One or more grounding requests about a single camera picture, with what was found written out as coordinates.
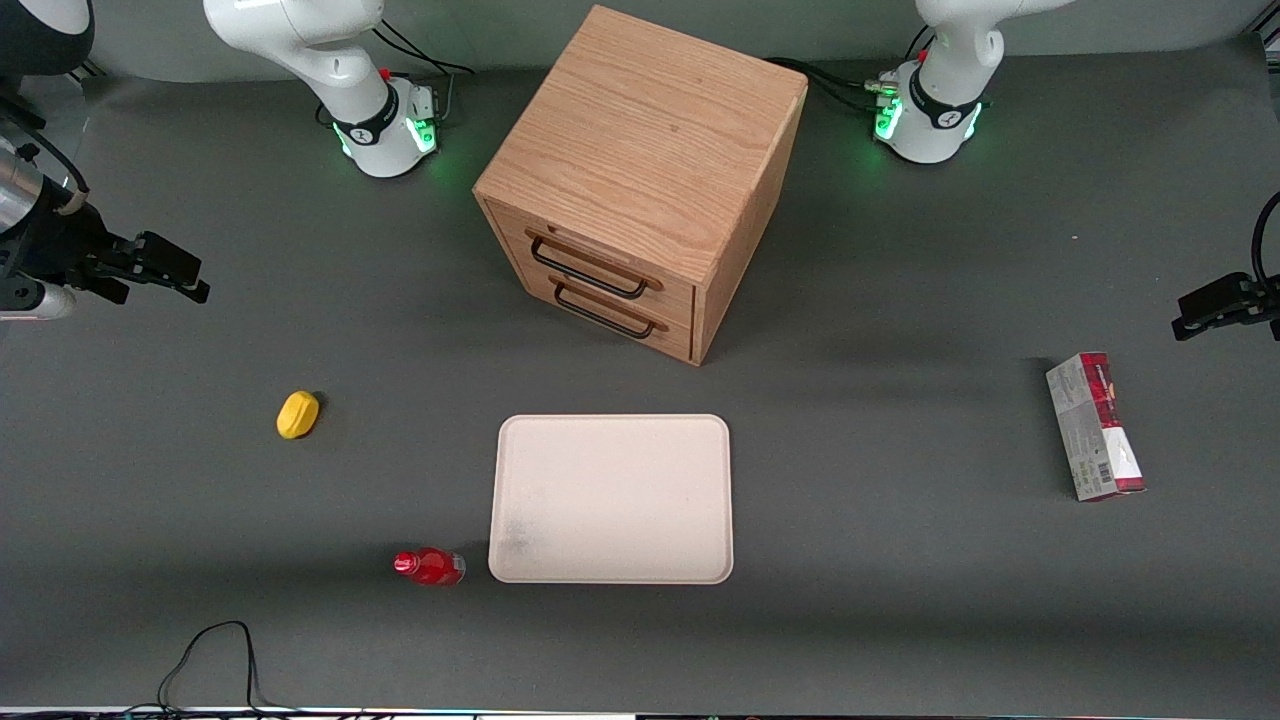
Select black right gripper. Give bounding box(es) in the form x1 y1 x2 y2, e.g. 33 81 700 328
0 200 212 309

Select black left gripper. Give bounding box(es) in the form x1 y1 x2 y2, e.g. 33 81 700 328
1171 272 1280 343

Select red coke bottle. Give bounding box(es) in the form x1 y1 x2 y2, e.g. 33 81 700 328
392 547 468 588

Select beige plastic tray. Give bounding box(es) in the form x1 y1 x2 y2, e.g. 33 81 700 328
488 414 735 586

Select red and grey carton box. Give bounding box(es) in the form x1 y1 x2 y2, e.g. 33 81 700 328
1045 351 1148 503

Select yellow lemon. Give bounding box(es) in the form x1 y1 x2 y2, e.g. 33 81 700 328
276 390 322 441

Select wooden drawer front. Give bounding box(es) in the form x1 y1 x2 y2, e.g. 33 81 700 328
494 203 698 323
512 254 697 364

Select wooden drawer cabinet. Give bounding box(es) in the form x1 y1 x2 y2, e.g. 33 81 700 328
473 4 809 368

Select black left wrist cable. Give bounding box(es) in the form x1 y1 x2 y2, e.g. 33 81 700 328
1250 190 1280 293

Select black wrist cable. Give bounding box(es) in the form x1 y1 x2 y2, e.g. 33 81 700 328
1250 190 1280 293
14 143 91 217

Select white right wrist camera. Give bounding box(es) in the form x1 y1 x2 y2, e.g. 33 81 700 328
0 283 78 322

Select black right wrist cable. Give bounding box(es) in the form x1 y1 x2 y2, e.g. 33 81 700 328
14 143 91 217

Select black right arm base cables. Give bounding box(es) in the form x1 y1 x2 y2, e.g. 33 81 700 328
372 18 477 126

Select black arm base cables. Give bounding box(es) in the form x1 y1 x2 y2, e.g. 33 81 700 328
372 18 477 126
764 28 937 113

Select thin black cable loop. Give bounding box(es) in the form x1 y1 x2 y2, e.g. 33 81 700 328
125 620 306 717

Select black metal drawer handle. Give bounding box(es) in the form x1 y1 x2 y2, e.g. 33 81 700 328
526 230 664 301
550 278 670 341

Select black left arm base cables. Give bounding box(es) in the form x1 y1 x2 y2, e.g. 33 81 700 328
764 28 937 113

